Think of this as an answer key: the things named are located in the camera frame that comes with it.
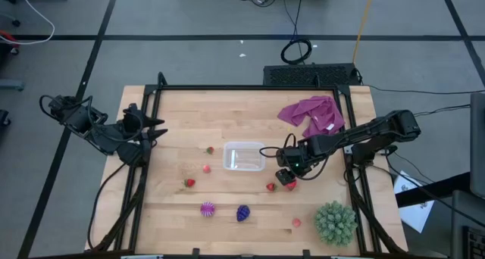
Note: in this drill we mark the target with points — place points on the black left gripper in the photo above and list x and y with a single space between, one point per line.
132 120

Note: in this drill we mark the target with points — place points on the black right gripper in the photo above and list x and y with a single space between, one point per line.
285 175

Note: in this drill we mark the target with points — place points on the large red fruit toy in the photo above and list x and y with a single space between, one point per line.
291 186

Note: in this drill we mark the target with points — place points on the red strawberry toy green leaves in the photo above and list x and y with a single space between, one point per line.
271 187
189 182

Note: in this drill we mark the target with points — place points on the pale pink strawberry toy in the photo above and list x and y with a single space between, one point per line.
206 169
296 222

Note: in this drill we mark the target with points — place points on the purple grape bunch toy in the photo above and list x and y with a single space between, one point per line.
243 213

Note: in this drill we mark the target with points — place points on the small strawberry with long stem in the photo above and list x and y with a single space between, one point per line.
209 150

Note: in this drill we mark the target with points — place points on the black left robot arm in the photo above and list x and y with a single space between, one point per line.
76 117

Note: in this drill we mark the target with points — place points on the clear plastic tupperware container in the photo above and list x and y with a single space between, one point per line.
244 156

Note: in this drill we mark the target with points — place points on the green spiky artificial plant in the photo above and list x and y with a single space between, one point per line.
335 223

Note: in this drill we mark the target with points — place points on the magenta cloth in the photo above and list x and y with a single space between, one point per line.
314 111

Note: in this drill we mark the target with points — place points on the black table clamp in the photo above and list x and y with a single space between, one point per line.
306 253
196 252

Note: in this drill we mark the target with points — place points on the black computer case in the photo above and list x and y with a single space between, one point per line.
310 75

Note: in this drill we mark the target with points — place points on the white paper sheet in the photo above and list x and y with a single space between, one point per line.
415 206

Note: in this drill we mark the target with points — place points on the black side desk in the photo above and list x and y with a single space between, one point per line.
432 192

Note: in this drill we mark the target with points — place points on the black floor item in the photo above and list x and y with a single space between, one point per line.
3 118

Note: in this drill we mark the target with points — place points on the red floor item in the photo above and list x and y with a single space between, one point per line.
7 37

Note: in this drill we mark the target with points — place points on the black caster wheel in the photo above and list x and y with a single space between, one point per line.
16 23

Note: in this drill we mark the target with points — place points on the grey side desk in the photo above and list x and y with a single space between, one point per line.
468 217

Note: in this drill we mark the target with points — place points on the grey monitor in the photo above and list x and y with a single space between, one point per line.
478 145

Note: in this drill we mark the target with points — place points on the black keyboard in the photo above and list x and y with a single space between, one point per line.
475 244

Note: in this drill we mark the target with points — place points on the black aluminium table frame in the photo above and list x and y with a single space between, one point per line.
246 88

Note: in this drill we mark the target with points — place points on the white frame bracket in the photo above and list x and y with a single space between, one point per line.
142 256
346 257

